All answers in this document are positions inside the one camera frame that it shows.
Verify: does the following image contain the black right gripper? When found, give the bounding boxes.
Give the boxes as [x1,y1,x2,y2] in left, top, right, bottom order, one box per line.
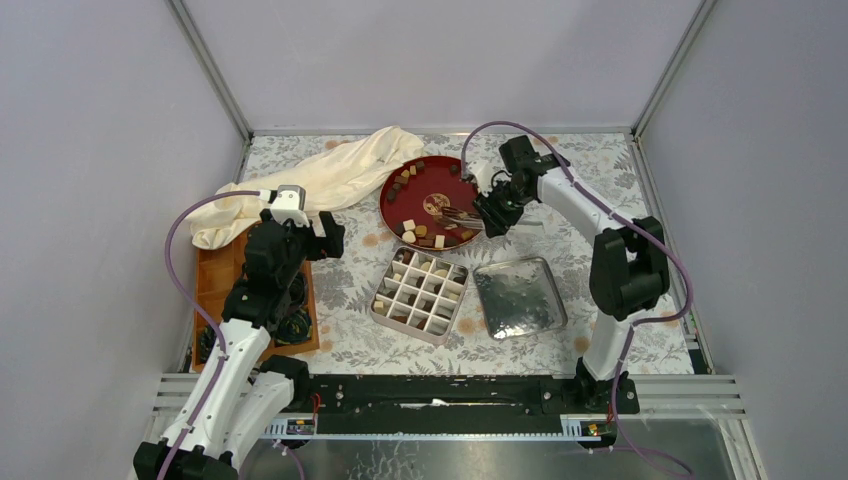
[471,180,532,240]

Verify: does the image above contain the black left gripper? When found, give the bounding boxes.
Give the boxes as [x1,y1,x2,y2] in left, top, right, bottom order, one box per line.
[280,212,346,288]

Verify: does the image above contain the silver metal tongs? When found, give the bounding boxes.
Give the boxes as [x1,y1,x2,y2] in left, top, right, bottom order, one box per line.
[434,206,485,230]

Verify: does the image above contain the silver tin lid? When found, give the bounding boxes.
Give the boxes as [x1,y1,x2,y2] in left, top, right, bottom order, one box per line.
[473,257,568,341]

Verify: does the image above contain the pink tin with white dividers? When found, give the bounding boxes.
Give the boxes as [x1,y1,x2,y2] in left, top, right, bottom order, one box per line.
[368,247,470,346]

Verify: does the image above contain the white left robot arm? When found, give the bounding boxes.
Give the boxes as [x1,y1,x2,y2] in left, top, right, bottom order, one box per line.
[133,211,345,479]

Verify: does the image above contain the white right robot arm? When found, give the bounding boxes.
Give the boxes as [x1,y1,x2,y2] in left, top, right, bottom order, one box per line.
[473,136,670,414]

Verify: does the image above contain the red round tray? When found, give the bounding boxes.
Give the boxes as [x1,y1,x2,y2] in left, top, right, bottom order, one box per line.
[378,155,482,251]

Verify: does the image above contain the black paper cup liners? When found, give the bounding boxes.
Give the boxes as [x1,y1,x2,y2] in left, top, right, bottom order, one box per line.
[197,273,313,347]

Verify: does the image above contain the cream cloth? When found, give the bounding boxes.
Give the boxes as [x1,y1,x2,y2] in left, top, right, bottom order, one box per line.
[187,126,424,250]

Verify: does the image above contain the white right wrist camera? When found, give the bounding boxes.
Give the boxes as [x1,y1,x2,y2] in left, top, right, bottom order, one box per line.
[462,162,495,195]

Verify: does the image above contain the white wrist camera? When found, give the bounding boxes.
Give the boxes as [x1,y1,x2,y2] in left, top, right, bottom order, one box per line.
[268,185,309,227]
[462,162,495,195]

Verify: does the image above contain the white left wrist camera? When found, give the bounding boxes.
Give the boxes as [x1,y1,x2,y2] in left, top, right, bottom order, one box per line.
[268,185,309,227]

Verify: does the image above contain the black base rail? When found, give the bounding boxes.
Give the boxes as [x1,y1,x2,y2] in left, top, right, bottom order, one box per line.
[289,374,640,435]

